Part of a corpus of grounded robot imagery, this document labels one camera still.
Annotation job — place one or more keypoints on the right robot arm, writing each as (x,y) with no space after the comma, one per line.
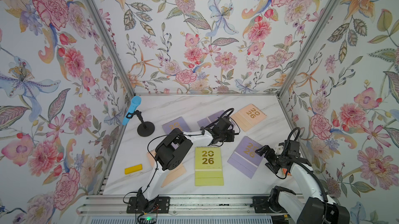
(317,207)

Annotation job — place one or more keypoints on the blue microphone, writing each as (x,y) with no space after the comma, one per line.
(135,103)

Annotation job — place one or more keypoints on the orange card box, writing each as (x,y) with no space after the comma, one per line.
(285,172)

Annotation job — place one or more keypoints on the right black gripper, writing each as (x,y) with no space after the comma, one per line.
(267,156)

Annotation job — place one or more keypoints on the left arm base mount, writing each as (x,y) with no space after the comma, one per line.
(148,205)

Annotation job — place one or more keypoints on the peach calendar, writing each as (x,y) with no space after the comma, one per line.
(172,175)
(248,117)

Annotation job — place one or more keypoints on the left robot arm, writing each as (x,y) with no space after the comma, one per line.
(175,146)

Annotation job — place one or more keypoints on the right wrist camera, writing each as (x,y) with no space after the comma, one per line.
(280,149)

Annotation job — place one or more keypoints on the purple calendar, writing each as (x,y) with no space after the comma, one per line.
(178,123)
(244,158)
(208,120)

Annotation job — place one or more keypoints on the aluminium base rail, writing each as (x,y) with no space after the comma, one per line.
(180,205)

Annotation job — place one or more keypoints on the yellow-green desk calendar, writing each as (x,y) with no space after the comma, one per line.
(208,167)

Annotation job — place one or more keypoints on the yellow block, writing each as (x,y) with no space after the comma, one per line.
(133,169)

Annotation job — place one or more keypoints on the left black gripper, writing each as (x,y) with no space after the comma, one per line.
(231,136)

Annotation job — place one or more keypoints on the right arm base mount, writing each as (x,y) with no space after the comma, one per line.
(271,204)

